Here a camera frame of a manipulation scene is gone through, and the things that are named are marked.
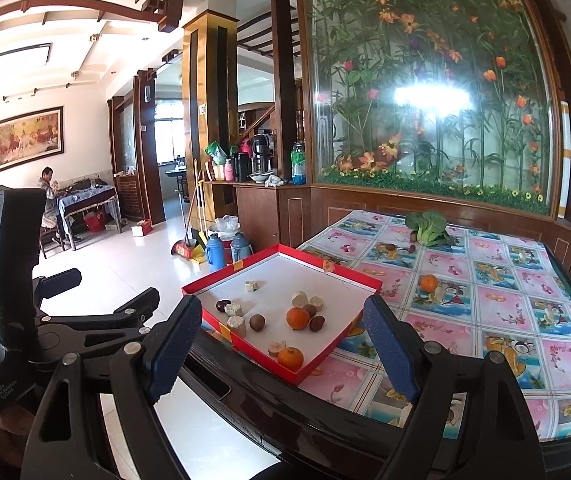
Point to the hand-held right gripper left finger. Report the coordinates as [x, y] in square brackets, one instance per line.
[175, 352]

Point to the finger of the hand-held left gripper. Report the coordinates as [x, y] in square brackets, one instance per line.
[62, 280]
[115, 317]

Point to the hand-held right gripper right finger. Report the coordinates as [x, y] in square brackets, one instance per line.
[390, 352]

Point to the dark red fruit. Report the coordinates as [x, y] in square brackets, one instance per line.
[223, 306]

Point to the large pale fruit block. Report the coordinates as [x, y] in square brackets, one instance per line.
[238, 326]

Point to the pale translucent fruit piece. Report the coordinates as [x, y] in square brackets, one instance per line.
[235, 308]

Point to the dark brown fruit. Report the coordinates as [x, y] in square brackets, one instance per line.
[317, 323]

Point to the orange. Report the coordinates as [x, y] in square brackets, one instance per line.
[298, 318]
[428, 283]
[290, 357]

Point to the brown kiwi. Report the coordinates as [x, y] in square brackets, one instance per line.
[257, 323]
[309, 310]

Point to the pale banana piece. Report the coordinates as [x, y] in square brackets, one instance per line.
[299, 298]
[318, 302]
[251, 286]
[275, 346]

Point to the red cardboard box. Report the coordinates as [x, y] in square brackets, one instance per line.
[275, 270]

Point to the person's left hand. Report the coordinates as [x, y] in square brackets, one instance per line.
[0, 435]

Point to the red bucket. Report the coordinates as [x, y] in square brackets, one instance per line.
[95, 222]

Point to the side table with blue cloth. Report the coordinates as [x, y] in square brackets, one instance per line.
[87, 200]

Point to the red broom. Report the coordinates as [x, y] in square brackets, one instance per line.
[184, 249]

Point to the framed horse painting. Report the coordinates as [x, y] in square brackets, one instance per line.
[25, 140]

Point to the dark dining table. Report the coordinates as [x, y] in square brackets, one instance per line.
[275, 410]

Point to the grey blue thermos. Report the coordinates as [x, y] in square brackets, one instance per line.
[239, 249]

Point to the green broccoli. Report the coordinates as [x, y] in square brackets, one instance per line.
[428, 225]

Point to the white plastic bag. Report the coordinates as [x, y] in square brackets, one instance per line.
[225, 225]

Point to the wooden sideboard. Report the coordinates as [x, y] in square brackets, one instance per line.
[260, 215]

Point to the pink cup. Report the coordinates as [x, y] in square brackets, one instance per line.
[227, 171]

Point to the ceiling light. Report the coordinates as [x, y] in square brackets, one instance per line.
[27, 55]

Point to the green packet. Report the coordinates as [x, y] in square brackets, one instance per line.
[215, 152]

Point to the white bowl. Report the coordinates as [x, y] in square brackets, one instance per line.
[259, 177]

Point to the black flask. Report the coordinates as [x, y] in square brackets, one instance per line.
[241, 167]

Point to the white cloth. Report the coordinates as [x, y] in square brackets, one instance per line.
[275, 180]

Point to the green plastic bottle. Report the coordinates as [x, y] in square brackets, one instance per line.
[298, 162]

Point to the black thermos jug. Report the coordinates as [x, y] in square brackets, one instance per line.
[261, 152]

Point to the glass flower partition panel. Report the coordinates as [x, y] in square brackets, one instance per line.
[415, 35]

